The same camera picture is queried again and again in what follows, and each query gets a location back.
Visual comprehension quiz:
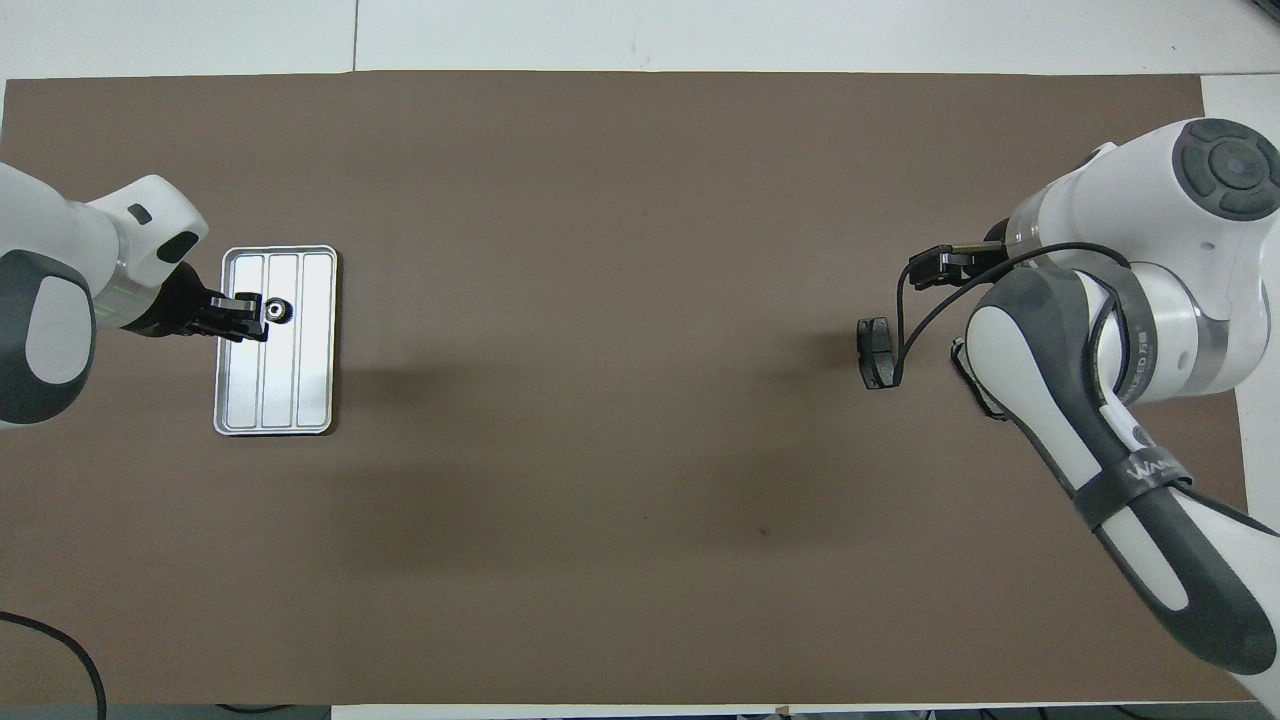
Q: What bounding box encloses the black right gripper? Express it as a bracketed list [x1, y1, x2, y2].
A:
[908, 243, 1009, 291]

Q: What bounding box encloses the brown table mat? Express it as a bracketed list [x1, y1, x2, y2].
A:
[0, 70, 1251, 706]

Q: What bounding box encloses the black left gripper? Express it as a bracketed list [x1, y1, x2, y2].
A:
[138, 262, 269, 343]

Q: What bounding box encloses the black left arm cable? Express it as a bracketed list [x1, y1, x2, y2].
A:
[0, 612, 109, 720]

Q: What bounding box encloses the dark grey brake pad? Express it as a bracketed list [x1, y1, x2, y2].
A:
[948, 338, 1007, 421]
[857, 316, 900, 392]

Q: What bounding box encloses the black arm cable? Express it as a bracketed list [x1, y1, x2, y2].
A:
[0, 612, 109, 720]
[893, 243, 1151, 401]

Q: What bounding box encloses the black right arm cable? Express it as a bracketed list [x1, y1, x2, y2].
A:
[893, 243, 1151, 401]

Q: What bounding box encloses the silver metal tray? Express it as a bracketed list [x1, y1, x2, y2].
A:
[213, 244, 339, 437]

